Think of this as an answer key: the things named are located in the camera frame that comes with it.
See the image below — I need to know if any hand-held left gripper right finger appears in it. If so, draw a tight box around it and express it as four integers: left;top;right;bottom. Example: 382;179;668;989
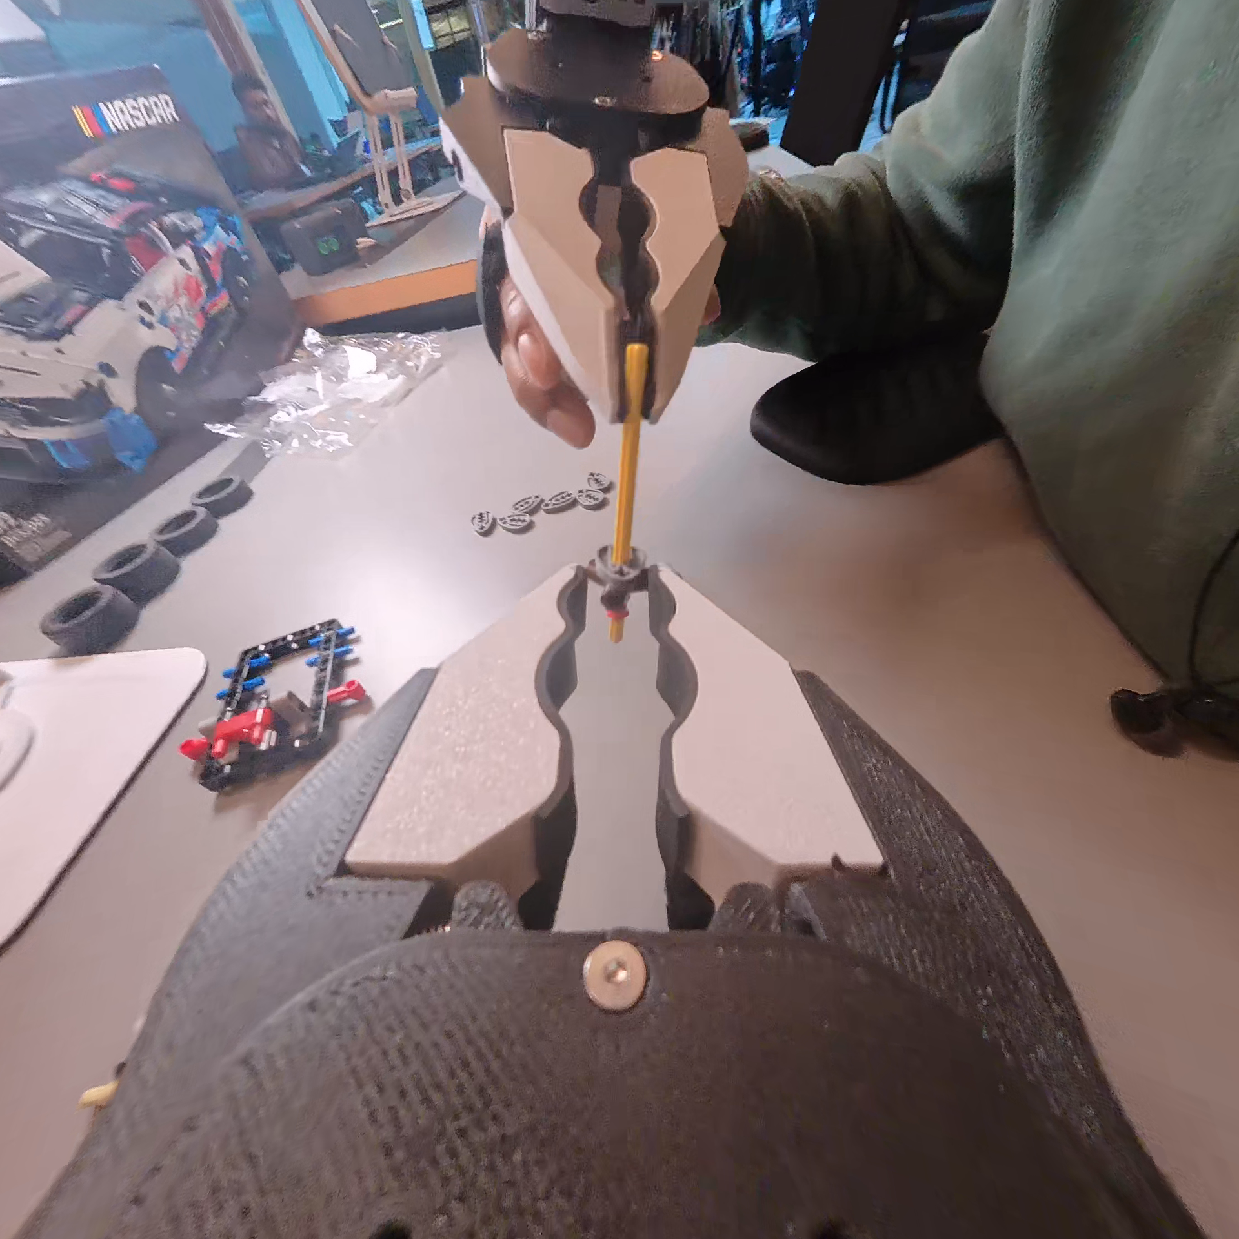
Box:
640;567;888;924

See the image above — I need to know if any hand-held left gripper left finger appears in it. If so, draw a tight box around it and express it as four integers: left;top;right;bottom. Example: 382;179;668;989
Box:
343;566;591;924

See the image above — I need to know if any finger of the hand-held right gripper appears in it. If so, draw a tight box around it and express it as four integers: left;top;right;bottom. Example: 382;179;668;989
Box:
501;128;632;423
631;148;728;424

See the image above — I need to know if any yellow lego axle assembly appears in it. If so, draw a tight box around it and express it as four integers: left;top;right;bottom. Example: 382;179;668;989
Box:
590;340;652;644

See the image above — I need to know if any cluster of grey lego discs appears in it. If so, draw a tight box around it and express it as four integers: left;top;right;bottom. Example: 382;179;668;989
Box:
469;470;613;536

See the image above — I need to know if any person's right forearm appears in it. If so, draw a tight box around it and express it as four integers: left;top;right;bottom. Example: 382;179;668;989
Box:
699;0;1239;361

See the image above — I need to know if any black lego set box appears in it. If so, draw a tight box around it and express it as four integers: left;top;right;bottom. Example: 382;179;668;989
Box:
0;61;300;586

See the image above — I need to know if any person's right hand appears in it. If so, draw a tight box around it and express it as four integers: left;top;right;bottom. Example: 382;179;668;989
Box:
498;271;598;451

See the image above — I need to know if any orange edged table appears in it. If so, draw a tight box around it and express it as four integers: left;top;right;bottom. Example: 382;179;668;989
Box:
237;184;485;330

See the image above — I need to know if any wooden easel stand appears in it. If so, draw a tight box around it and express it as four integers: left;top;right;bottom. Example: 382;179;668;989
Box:
295;0;466;223

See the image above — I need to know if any black equipment case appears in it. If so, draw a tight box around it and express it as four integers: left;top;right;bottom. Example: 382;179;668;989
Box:
280;197;371;277

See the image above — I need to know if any clear plastic bag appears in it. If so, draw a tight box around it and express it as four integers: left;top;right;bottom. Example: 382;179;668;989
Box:
203;325;447;458

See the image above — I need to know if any white book stand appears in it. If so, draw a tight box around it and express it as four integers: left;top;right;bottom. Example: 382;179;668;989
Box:
0;645;209;949

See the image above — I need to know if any person's green sweatshirt torso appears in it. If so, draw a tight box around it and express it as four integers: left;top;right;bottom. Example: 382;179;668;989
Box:
979;193;1239;690

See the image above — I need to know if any black lego frame assembly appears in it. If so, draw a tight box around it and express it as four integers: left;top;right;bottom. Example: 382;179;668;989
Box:
178;619;371;794

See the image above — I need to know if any black earphone cable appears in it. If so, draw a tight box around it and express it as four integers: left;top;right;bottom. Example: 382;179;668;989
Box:
1109;541;1239;757

